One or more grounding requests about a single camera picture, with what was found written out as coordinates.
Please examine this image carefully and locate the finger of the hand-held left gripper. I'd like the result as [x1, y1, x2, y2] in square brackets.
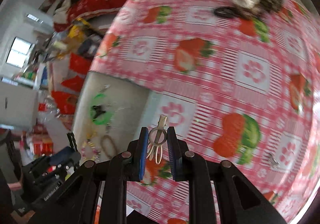
[66, 132, 78, 153]
[49, 146, 82, 167]

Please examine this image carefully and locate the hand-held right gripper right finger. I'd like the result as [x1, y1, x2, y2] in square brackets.
[166, 126, 288, 224]

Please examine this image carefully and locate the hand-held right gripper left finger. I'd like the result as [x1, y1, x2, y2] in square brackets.
[27, 126, 150, 224]

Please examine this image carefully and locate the metal duckbill hair clip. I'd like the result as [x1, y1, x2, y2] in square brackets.
[146, 115, 168, 164]

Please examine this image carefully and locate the strawberry print tablecloth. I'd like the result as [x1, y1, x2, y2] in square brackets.
[89, 0, 320, 224]

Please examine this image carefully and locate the small silver hair clip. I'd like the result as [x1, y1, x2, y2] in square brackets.
[267, 152, 280, 168]

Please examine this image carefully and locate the window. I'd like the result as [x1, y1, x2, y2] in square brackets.
[5, 36, 34, 68]

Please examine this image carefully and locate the yellow packet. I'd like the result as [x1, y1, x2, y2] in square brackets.
[67, 20, 90, 42]

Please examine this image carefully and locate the leopard print hair bow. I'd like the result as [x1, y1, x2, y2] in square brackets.
[246, 0, 284, 20]

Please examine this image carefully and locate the pastel bead bracelet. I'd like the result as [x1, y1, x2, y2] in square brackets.
[80, 140, 102, 162]

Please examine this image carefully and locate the tan braided rope bracelet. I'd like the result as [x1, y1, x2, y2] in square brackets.
[100, 135, 120, 157]

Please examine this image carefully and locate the green plastic ring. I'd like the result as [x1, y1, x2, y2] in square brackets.
[89, 92, 113, 124]

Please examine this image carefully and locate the framed wall picture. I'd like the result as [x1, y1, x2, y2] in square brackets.
[39, 0, 64, 13]

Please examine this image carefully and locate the black spiral hair tie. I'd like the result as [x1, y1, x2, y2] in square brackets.
[214, 6, 237, 18]

